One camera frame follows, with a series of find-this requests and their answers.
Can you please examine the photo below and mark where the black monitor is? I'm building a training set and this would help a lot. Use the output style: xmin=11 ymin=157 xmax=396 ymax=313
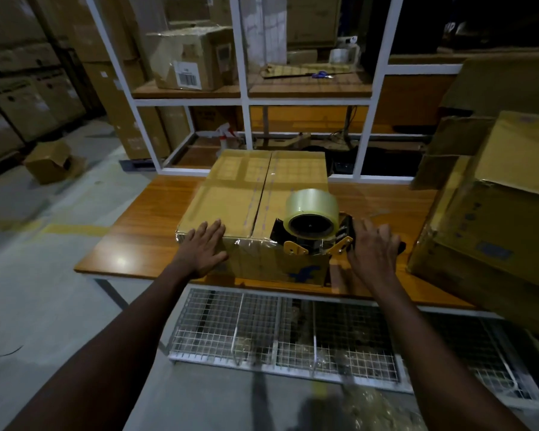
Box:
xmin=361 ymin=0 xmax=539 ymax=77

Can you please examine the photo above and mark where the printed brown cardboard box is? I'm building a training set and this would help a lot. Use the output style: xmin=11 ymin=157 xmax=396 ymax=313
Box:
xmin=190 ymin=106 xmax=241 ymax=130

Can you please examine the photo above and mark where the tall labelled cardboard box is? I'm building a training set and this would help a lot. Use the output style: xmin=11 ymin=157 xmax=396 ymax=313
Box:
xmin=81 ymin=60 xmax=171 ymax=161

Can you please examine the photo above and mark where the large brown background carton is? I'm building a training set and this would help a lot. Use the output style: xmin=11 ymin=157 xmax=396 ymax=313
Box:
xmin=287 ymin=0 xmax=342 ymax=48

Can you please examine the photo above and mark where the person's left forearm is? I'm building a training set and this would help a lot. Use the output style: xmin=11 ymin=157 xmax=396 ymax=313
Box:
xmin=4 ymin=264 xmax=194 ymax=431

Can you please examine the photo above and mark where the pile of clear plastic scraps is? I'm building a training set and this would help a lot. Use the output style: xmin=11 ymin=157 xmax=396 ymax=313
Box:
xmin=341 ymin=386 xmax=428 ymax=431

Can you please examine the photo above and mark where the clear packing tape roll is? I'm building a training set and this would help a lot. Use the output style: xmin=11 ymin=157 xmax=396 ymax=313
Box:
xmin=283 ymin=188 xmax=340 ymax=241

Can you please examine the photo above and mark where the taped box with barcode label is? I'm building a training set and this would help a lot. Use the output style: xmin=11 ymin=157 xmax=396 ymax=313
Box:
xmin=146 ymin=25 xmax=237 ymax=92

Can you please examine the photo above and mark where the yellow cardboard box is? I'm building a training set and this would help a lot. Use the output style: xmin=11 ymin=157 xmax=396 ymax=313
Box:
xmin=175 ymin=149 xmax=333 ymax=287
xmin=431 ymin=111 xmax=539 ymax=292

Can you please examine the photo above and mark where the person's left hand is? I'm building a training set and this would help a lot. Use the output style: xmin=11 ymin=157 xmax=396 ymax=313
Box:
xmin=170 ymin=219 xmax=229 ymax=280

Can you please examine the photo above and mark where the yellow black tape dispenser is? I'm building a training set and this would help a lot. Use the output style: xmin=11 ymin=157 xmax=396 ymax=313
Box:
xmin=269 ymin=213 xmax=407 ymax=256

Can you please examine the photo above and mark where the white wire mesh shelf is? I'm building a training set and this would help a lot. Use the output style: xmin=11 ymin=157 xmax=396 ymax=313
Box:
xmin=167 ymin=287 xmax=539 ymax=409

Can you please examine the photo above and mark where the white metal shelf frame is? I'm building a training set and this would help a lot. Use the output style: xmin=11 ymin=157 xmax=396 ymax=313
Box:
xmin=84 ymin=0 xmax=464 ymax=184

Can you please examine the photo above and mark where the wall of stacked cartons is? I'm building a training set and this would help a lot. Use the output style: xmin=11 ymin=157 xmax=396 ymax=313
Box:
xmin=0 ymin=0 xmax=95 ymax=169

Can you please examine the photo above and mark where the yellow-brown cardboard box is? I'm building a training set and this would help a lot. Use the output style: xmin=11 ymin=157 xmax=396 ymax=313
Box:
xmin=407 ymin=154 xmax=539 ymax=342

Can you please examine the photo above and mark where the flattened cardboard sheet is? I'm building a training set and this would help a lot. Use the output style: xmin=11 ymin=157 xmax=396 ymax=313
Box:
xmin=260 ymin=62 xmax=353 ymax=80

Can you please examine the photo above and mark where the wide brown cardboard box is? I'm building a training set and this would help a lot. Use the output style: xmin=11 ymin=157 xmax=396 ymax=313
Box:
xmin=40 ymin=0 xmax=138 ymax=63

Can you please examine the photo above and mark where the person's right forearm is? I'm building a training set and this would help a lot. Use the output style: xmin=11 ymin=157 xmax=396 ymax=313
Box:
xmin=368 ymin=282 xmax=531 ymax=431

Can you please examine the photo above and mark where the person's right hand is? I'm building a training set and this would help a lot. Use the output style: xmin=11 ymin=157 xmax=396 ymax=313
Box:
xmin=346 ymin=218 xmax=403 ymax=288

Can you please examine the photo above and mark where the blue pallet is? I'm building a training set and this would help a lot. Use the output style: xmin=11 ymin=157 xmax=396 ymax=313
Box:
xmin=119 ymin=159 xmax=156 ymax=172

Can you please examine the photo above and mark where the white spray bottle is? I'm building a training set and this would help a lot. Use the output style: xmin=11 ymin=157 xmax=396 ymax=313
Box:
xmin=215 ymin=122 xmax=241 ymax=151

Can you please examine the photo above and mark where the orange wooden table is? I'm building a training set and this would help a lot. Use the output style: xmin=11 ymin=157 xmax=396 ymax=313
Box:
xmin=74 ymin=174 xmax=477 ymax=310

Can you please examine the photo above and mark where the wooden shelf board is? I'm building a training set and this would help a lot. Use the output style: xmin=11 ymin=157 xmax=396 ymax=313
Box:
xmin=131 ymin=71 xmax=374 ymax=100

